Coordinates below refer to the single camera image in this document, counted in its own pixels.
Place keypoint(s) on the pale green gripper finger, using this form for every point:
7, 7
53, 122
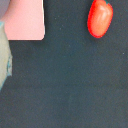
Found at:
5, 56

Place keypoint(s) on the red toy tomato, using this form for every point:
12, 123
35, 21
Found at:
99, 18

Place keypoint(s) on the pink brown board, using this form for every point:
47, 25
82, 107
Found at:
24, 20

